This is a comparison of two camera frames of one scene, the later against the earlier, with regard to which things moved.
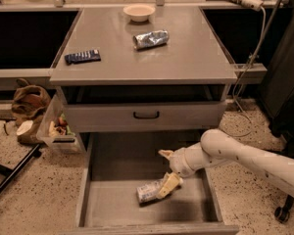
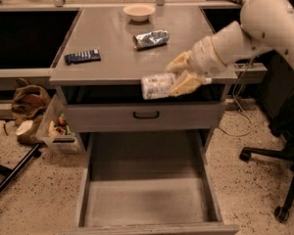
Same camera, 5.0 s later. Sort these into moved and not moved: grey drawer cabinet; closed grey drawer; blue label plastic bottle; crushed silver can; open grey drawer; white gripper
Moved: blue label plastic bottle; white gripper
Not moved: open grey drawer; crushed silver can; grey drawer cabinet; closed grey drawer
